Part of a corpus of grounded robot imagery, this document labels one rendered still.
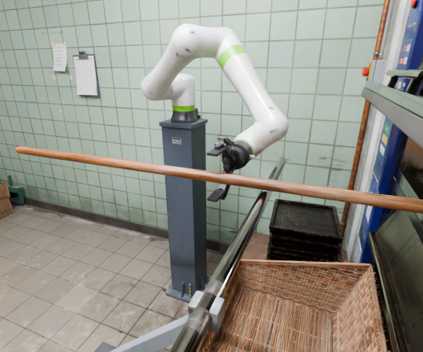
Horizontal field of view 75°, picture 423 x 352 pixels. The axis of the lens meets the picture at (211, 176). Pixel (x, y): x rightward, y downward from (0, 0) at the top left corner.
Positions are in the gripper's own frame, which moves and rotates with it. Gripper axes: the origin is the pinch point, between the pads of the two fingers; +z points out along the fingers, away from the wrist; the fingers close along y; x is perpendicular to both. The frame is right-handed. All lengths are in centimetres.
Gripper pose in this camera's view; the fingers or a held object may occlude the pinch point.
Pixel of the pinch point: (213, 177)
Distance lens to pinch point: 77.7
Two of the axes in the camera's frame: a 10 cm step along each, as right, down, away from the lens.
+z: -3.8, 3.4, -8.6
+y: 0.0, 9.3, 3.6
